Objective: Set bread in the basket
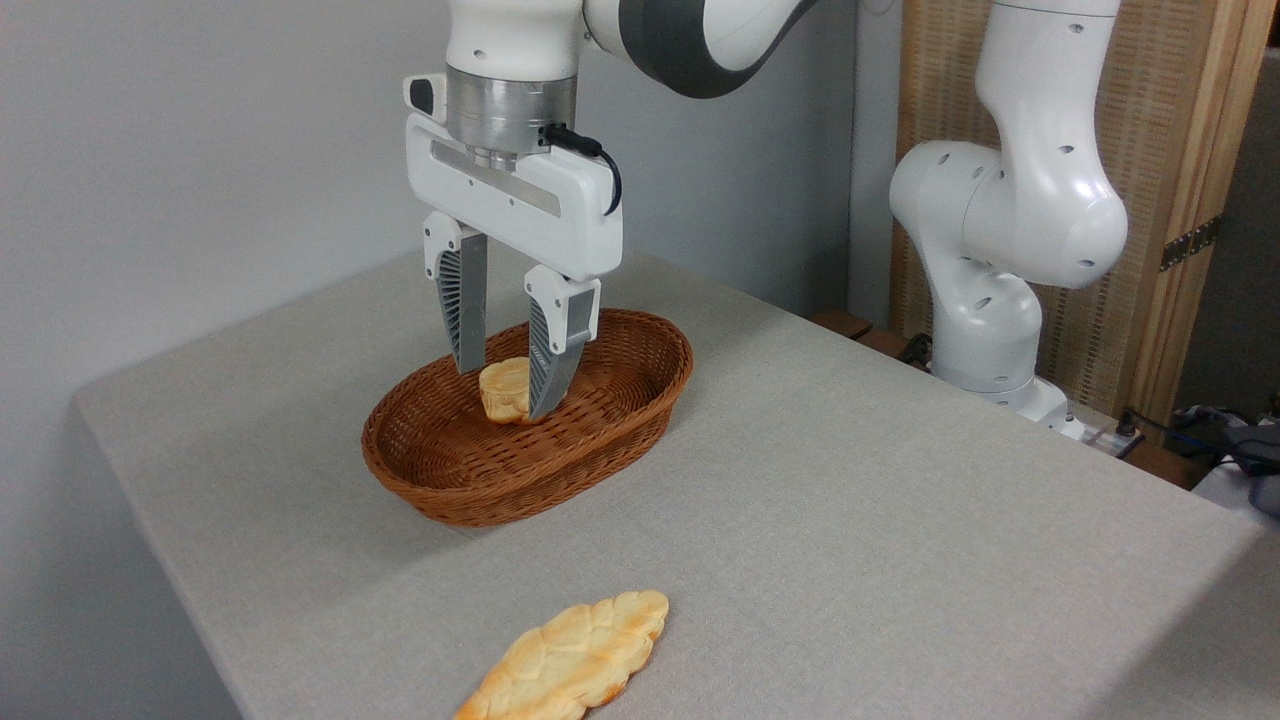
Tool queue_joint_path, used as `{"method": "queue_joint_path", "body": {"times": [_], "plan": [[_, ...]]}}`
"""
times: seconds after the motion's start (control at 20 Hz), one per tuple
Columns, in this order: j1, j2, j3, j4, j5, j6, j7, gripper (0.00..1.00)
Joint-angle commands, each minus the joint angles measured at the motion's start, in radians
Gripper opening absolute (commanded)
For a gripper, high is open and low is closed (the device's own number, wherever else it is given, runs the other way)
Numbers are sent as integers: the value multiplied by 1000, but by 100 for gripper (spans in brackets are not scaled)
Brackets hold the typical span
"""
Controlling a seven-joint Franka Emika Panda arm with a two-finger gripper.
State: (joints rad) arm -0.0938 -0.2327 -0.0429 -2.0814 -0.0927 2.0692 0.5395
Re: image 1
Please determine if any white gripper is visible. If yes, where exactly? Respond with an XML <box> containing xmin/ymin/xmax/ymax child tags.
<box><xmin>405</xmin><ymin>113</ymin><xmax>623</xmax><ymax>421</ymax></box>

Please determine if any small round bread roll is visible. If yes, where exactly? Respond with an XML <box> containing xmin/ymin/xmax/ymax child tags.
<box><xmin>479</xmin><ymin>356</ymin><xmax>533</xmax><ymax>425</ymax></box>

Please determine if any long braided bread loaf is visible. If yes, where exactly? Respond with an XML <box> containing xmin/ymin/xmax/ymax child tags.
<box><xmin>453</xmin><ymin>590</ymin><xmax>670</xmax><ymax>720</ymax></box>

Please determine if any brown oval wicker basket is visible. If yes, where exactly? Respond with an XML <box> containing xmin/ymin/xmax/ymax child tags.
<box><xmin>361</xmin><ymin>308</ymin><xmax>694</xmax><ymax>528</ymax></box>

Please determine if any grey tablecloth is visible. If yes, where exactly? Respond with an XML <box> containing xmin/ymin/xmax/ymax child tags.
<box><xmin>72</xmin><ymin>245</ymin><xmax>1280</xmax><ymax>720</ymax></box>

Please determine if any metal screen hinge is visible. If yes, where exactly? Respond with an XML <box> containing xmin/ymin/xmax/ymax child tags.
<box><xmin>1160</xmin><ymin>215</ymin><xmax>1223</xmax><ymax>273</ymax></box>

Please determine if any wooden woven folding screen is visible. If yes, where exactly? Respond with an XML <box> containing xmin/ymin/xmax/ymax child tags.
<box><xmin>890</xmin><ymin>0</ymin><xmax>1280</xmax><ymax>431</ymax></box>

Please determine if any dark grey device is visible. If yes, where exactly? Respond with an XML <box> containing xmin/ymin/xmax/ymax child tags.
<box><xmin>1222</xmin><ymin>424</ymin><xmax>1280</xmax><ymax>518</ymax></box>

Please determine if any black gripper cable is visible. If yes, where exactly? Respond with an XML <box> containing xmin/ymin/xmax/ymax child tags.
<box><xmin>540</xmin><ymin>123</ymin><xmax>623</xmax><ymax>217</ymax></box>

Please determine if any dark blue background cable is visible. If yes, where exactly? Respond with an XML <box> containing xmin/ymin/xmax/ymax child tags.
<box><xmin>1118</xmin><ymin>402</ymin><xmax>1280</xmax><ymax>471</ymax></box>

